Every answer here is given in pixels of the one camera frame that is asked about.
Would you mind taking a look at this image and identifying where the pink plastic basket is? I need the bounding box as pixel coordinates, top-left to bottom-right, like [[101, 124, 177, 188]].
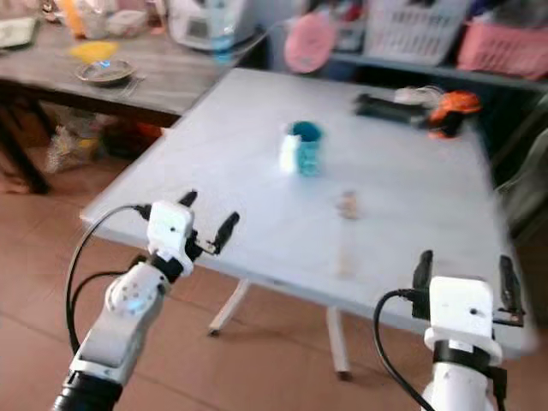
[[455, 18, 548, 81]]

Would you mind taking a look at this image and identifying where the teal plastic cup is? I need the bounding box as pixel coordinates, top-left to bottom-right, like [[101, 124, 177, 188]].
[[289, 120, 325, 178]]

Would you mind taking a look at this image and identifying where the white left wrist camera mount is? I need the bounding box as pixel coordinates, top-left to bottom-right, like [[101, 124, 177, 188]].
[[146, 200, 197, 263]]

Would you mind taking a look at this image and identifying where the clear plastic container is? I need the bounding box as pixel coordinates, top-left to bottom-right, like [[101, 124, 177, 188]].
[[84, 3, 151, 39]]

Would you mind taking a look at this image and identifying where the yellow cloth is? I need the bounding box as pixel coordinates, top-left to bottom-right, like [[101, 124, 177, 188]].
[[68, 40, 120, 65]]

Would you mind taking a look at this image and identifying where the white folding table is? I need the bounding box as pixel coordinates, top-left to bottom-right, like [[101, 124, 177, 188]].
[[80, 67, 537, 382]]

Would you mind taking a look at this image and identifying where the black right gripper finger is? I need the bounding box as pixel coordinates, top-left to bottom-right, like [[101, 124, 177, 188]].
[[411, 249, 435, 292], [498, 254, 524, 316]]

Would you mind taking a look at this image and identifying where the clear plastic bag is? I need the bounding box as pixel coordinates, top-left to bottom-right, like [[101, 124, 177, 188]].
[[45, 122, 101, 176]]

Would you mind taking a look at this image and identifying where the orange and black object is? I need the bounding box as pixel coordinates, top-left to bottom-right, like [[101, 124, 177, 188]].
[[427, 89, 483, 141]]

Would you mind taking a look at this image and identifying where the black cylindrical object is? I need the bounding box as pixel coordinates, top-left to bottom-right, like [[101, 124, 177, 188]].
[[352, 92, 432, 129]]

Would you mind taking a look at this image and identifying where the white flat device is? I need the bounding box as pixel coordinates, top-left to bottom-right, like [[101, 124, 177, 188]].
[[0, 15, 41, 51]]

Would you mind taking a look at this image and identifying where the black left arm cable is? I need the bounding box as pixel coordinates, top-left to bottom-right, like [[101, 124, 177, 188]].
[[64, 203, 155, 356]]

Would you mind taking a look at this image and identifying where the round metal plate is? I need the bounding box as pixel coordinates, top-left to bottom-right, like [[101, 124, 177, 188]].
[[74, 57, 136, 87]]

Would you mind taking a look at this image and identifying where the white kitchen appliance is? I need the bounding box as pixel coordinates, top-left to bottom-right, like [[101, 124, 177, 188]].
[[166, 0, 259, 52]]

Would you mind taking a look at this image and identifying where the orange bottle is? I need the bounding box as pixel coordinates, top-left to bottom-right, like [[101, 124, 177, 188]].
[[58, 0, 86, 39]]

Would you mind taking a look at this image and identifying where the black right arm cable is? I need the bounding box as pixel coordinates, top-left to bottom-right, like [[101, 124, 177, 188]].
[[372, 289, 438, 411]]

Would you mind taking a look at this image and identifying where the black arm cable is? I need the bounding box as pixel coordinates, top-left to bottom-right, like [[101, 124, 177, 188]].
[[372, 289, 438, 411], [64, 203, 155, 356]]

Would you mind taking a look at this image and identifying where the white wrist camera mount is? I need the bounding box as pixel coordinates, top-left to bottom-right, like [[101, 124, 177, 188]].
[[146, 200, 197, 263], [427, 275, 503, 348]]

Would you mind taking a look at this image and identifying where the brown wooden table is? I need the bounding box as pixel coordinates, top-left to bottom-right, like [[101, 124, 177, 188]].
[[0, 21, 271, 196]]

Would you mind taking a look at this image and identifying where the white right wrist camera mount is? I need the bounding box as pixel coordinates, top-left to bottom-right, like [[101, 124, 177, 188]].
[[427, 275, 503, 348]]

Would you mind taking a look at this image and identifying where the white plastic basket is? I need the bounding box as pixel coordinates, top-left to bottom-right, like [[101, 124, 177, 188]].
[[363, 0, 469, 67]]

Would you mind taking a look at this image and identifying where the pink round scale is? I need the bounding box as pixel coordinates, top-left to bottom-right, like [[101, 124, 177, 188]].
[[283, 12, 337, 76]]

